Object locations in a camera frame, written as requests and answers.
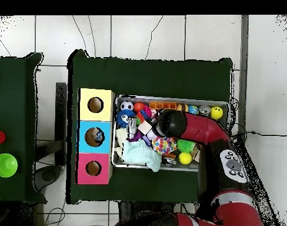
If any colourful printed packet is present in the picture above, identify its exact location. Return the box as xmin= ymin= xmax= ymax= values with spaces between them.
xmin=151 ymin=136 xmax=178 ymax=156

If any mint green cloth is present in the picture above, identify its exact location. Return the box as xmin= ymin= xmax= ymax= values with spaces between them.
xmin=121 ymin=138 xmax=162 ymax=172

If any clear mesh bin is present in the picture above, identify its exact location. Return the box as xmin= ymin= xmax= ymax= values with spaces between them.
xmin=112 ymin=95 xmax=231 ymax=171

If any wooden box with three holes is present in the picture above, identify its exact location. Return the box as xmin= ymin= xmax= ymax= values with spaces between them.
xmin=76 ymin=87 xmax=116 ymax=185

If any small wooden block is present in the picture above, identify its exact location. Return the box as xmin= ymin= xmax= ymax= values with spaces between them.
xmin=138 ymin=121 xmax=153 ymax=136

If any small red ball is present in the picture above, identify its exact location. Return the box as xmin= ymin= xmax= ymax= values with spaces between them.
xmin=134 ymin=101 xmax=146 ymax=114

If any small blue spiky ball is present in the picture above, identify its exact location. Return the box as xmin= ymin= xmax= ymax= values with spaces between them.
xmin=116 ymin=109 xmax=136 ymax=129

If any small soccer ball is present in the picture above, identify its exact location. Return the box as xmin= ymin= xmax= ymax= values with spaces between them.
xmin=121 ymin=100 xmax=135 ymax=113

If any orange plastic toy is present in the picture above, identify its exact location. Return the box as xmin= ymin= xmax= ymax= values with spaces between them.
xmin=148 ymin=101 xmax=177 ymax=111

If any green spiky ball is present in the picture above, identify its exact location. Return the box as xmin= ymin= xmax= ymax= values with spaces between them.
xmin=176 ymin=138 xmax=196 ymax=154

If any plain yellow ball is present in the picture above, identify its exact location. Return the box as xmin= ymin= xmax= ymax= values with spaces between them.
xmin=178 ymin=151 xmax=192 ymax=165

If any yellow smiley ball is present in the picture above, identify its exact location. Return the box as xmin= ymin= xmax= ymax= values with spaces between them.
xmin=210 ymin=105 xmax=224 ymax=120

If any black cable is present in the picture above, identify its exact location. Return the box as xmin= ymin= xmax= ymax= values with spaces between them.
xmin=230 ymin=129 xmax=287 ymax=142

